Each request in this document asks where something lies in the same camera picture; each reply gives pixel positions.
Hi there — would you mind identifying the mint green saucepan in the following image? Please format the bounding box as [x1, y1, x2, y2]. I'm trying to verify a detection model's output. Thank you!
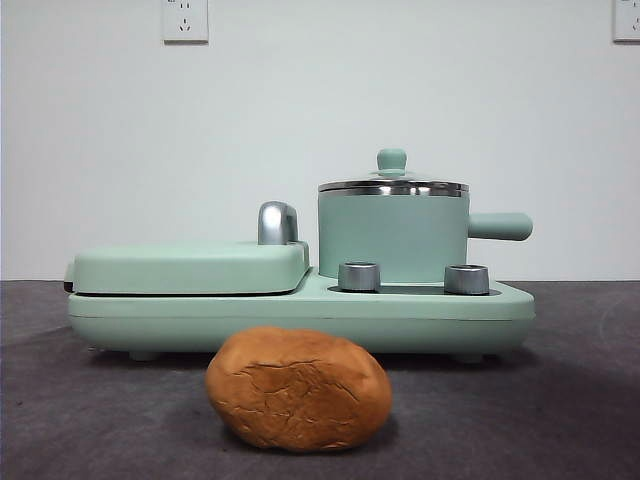
[317, 188, 534, 282]

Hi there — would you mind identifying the mint green breakfast machine base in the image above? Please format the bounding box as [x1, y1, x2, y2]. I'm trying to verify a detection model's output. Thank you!
[67, 264, 536, 362]

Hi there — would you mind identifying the mint green griddle cover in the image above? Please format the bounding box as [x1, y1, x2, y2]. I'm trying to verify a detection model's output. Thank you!
[62, 238, 311, 296]

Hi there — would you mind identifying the silver control knob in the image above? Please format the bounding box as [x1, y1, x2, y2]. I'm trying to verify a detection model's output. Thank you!
[337, 261, 382, 292]
[443, 263, 490, 295]

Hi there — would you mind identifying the chrome griddle cover handle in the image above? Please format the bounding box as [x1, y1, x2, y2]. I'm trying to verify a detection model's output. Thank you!
[257, 200, 301, 246]

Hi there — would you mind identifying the brown potato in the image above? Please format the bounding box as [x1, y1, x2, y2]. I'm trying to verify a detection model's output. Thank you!
[204, 325, 394, 441]

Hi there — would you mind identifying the glass pot lid green knob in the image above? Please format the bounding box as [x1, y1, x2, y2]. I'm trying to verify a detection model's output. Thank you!
[319, 147, 471, 195]

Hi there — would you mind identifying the white wall socket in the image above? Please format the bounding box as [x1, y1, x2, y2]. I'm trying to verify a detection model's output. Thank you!
[162, 0, 210, 44]
[612, 0, 640, 43]

